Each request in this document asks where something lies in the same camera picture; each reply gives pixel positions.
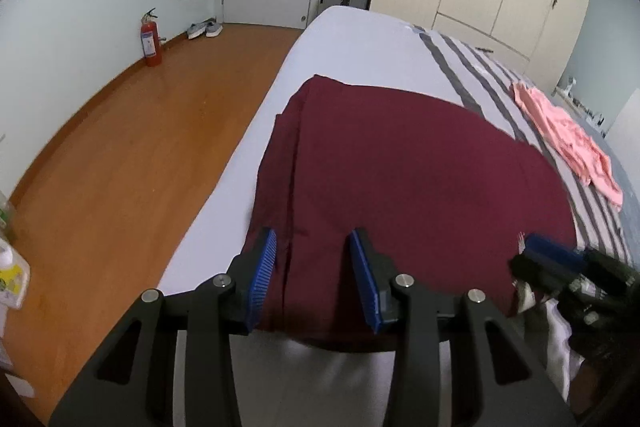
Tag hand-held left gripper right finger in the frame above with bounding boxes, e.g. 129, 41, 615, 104
349, 228, 576, 427

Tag maroon garment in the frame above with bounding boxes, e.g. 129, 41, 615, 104
248, 74, 576, 354

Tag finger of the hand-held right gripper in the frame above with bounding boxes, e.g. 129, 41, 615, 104
507, 254, 576, 293
522, 233, 588, 265

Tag striped star print bed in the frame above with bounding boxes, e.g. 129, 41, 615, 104
160, 4, 640, 408

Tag red fire extinguisher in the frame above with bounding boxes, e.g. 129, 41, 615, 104
139, 8, 163, 68

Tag small dark nightstand items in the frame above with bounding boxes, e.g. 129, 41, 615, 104
575, 94, 608, 128

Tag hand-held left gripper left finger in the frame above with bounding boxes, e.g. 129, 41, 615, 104
47, 227, 278, 427

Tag pink garment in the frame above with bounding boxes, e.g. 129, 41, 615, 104
511, 81, 624, 208

